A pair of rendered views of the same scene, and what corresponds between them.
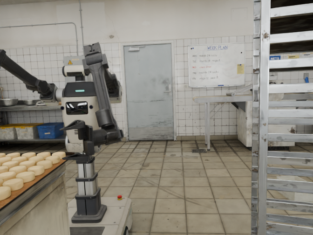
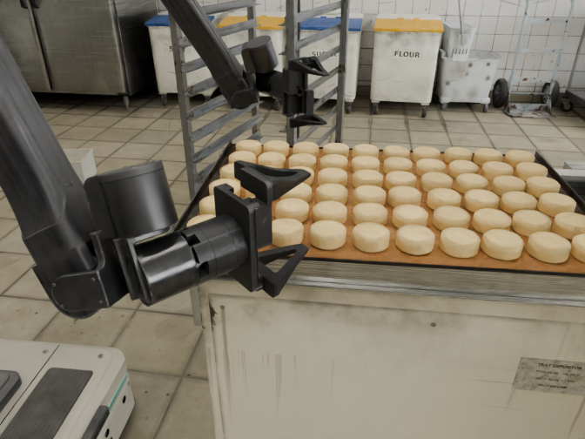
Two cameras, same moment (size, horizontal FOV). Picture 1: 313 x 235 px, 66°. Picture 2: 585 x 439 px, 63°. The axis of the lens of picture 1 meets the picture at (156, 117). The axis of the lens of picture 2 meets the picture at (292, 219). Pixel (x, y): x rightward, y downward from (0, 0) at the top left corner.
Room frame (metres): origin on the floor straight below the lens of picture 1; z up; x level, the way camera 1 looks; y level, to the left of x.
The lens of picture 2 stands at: (0.79, 1.26, 1.25)
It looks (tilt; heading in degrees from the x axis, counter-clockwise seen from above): 29 degrees down; 273
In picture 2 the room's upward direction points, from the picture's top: straight up
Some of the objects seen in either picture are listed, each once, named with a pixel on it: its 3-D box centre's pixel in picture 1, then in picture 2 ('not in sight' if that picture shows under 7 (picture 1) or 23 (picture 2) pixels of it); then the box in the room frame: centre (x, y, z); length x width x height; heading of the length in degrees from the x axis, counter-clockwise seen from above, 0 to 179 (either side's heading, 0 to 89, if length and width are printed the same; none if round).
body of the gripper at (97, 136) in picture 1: (93, 138); (288, 88); (0.86, 0.23, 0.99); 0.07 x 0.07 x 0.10; 42
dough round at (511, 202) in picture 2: not in sight; (518, 203); (0.49, 0.60, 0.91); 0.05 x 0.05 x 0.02
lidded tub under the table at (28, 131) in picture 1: (30, 130); not in sight; (4.95, 2.61, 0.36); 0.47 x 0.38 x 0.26; 175
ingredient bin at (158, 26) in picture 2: not in sight; (190, 57); (2.02, -3.27, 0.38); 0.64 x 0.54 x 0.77; 87
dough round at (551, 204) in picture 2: not in sight; (556, 205); (0.43, 0.60, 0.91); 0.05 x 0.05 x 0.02
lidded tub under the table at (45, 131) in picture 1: (51, 130); not in sight; (4.91, 2.17, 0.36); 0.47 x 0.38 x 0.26; 176
